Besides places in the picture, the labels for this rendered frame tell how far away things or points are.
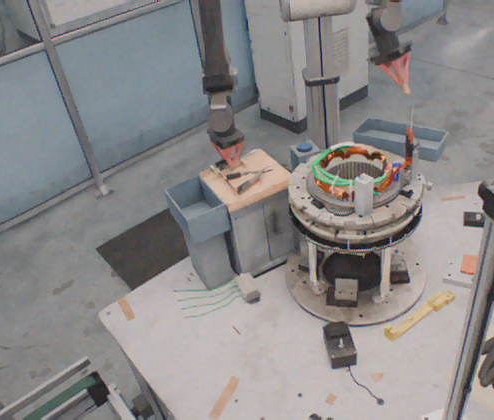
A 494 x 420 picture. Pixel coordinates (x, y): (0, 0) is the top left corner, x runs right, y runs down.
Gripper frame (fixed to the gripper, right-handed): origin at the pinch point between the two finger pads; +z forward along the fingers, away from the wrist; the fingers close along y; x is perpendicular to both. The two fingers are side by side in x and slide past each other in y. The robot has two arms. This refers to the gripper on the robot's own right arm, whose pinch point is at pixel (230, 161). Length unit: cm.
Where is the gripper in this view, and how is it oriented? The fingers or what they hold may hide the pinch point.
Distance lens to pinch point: 134.6
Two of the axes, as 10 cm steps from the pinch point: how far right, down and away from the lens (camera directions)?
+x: 8.6, -3.9, 3.3
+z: 1.3, 7.9, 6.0
